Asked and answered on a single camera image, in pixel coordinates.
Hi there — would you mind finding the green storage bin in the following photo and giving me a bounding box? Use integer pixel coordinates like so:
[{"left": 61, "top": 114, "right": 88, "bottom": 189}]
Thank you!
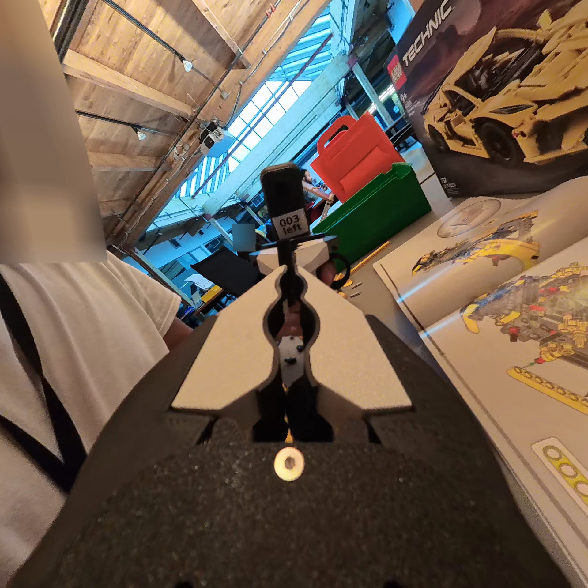
[{"left": 311, "top": 163, "right": 432, "bottom": 272}]

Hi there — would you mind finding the long yellow brick beam assembly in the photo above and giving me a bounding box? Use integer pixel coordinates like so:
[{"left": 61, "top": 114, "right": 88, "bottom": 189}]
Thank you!
[{"left": 350, "top": 241, "right": 392, "bottom": 273}]

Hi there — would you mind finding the black toy car box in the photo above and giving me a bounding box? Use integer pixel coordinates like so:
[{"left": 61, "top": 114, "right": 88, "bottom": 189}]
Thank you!
[{"left": 385, "top": 0, "right": 588, "bottom": 199}]

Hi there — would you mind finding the orange bag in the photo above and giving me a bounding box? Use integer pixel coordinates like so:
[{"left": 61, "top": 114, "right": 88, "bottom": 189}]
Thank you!
[{"left": 310, "top": 112, "right": 407, "bottom": 205}]

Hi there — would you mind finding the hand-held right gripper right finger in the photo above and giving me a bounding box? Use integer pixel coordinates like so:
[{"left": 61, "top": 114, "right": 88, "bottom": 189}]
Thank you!
[{"left": 296, "top": 266, "right": 413, "bottom": 438}]

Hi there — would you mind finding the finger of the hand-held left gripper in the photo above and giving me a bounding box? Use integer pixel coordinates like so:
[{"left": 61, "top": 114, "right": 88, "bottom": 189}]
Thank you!
[
  {"left": 294, "top": 243, "right": 330, "bottom": 301},
  {"left": 256, "top": 246, "right": 290, "bottom": 301}
]

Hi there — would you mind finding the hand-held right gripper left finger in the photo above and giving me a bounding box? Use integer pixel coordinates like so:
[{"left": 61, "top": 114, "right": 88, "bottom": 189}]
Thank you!
[{"left": 171, "top": 266, "right": 289, "bottom": 439}]

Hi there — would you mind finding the black strap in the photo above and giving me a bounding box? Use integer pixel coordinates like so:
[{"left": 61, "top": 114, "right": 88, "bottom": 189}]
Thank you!
[{"left": 0, "top": 275, "right": 88, "bottom": 494}]

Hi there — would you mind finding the person's left hand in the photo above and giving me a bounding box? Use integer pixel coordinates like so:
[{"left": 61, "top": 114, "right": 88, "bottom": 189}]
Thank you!
[{"left": 279, "top": 264, "right": 337, "bottom": 337}]

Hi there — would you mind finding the black office chair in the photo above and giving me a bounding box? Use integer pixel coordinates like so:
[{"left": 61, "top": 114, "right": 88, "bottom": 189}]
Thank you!
[{"left": 190, "top": 246, "right": 265, "bottom": 299}]

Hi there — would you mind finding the open instruction booklet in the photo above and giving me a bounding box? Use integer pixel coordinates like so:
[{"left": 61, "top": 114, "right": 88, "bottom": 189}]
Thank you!
[{"left": 373, "top": 188, "right": 588, "bottom": 588}]

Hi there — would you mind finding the light grey garment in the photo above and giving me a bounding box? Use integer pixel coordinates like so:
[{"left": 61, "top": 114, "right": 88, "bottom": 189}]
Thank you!
[{"left": 0, "top": 250, "right": 182, "bottom": 588}]

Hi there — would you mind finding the ceiling mounted grey device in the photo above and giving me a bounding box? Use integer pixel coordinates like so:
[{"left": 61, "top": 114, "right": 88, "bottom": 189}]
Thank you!
[{"left": 198, "top": 119, "right": 230, "bottom": 156}]

